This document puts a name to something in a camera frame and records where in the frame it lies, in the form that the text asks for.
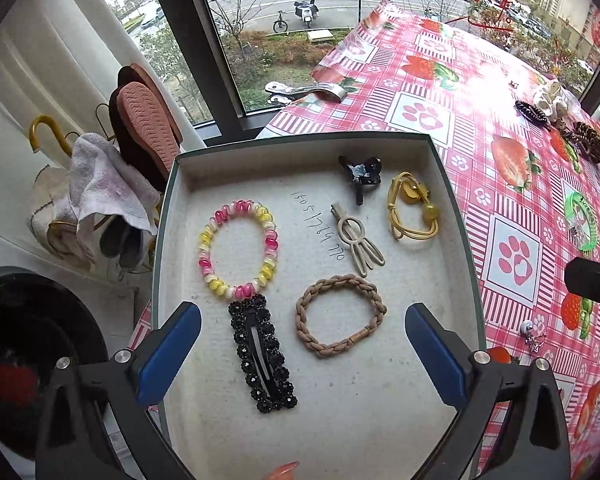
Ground pink yellow bead bracelet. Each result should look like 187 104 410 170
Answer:
197 200 279 301

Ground black bow hair clip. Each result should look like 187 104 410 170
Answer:
338 155 383 206

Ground grey shoes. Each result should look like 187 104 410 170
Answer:
100 215 153 268

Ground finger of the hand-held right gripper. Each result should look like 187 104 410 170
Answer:
564 257 600 311

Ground pink strawberry plaid tablecloth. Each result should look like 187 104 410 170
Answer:
130 0 600 480

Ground small silver charm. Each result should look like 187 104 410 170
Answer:
520 319 548 353

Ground black spiral hair tie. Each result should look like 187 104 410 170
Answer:
514 100 552 128

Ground metal tablecloth clamp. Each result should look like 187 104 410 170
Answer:
265 80 348 108

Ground brown slipper pink sole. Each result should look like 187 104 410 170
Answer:
117 83 183 192
109 64 153 161

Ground yellow umbrella handle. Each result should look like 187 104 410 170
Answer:
29 115 73 153

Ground black rhinestone rectangular hair clip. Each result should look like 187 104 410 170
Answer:
228 295 298 414

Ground braided brown hair tie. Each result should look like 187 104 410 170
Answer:
295 274 388 359

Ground beige hollow hair clip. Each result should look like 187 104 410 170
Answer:
330 203 386 277

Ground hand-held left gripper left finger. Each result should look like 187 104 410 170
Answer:
35 301 203 480

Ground green plastic bracelet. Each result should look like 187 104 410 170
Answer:
563 190 600 252

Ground beige storage basket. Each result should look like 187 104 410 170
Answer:
27 167 96 271

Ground yellow hair tie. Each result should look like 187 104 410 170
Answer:
386 171 442 241

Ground black round bin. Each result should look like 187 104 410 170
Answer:
0 267 113 461

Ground white towel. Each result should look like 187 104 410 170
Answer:
70 132 161 253

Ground grey cardboard box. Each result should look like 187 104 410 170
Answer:
151 131 487 480

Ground white flower claw clip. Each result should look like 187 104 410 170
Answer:
532 77 581 118

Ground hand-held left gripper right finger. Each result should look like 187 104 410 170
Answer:
405 302 573 480

